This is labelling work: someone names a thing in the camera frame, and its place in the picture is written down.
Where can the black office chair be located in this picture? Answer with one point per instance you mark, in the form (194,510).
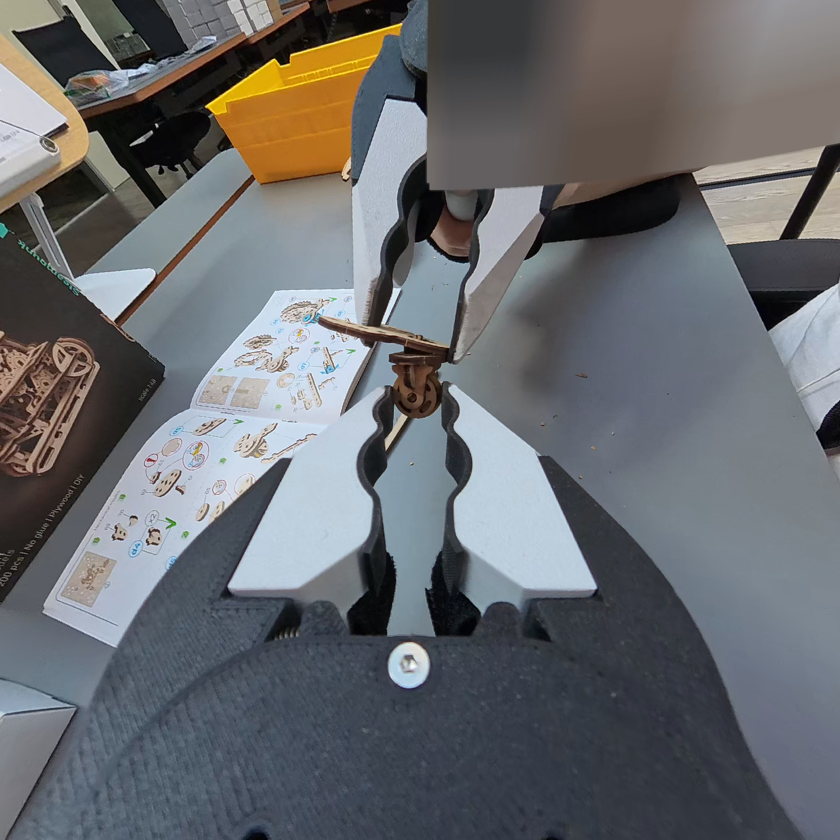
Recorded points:
(148,29)
(65,39)
(787,275)
(174,134)

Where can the clear plastic bag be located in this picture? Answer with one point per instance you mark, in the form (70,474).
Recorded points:
(95,84)

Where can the white paper stack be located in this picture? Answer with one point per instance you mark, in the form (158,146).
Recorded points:
(19,105)

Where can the white instruction booklet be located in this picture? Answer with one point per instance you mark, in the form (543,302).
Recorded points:
(216,407)

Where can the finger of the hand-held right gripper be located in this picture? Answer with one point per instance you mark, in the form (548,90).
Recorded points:
(505,249)
(380,197)

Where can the light wooden desk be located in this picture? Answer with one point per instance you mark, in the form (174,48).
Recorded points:
(72,141)

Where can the wooden model plate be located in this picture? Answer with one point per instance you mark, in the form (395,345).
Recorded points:
(367,331)

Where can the stack of small white boxes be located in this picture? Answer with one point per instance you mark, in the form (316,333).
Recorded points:
(216,13)

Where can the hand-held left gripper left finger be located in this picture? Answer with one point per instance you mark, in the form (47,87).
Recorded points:
(308,525)

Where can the yellow plastic bin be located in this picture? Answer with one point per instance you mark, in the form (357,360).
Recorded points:
(295,124)

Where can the white cardboard box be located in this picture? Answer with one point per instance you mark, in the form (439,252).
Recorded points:
(29,741)

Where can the black model kit box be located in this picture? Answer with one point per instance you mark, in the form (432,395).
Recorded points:
(39,315)

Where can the brown-top black desk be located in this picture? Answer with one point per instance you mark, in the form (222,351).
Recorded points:
(170,72)

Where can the wooden wheel model assembly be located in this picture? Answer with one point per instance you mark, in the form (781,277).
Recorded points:
(413,394)

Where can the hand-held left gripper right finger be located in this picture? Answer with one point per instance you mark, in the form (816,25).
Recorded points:
(518,531)

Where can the person's white garment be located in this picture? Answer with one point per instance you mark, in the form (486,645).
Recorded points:
(807,348)

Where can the laser-cut wooden parts sheet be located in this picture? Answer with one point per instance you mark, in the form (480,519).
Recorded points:
(346,169)

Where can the person's right hand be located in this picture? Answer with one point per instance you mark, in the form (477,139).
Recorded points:
(610,210)

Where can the thin wooden stick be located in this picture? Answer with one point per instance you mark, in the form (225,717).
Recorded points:
(397,433)

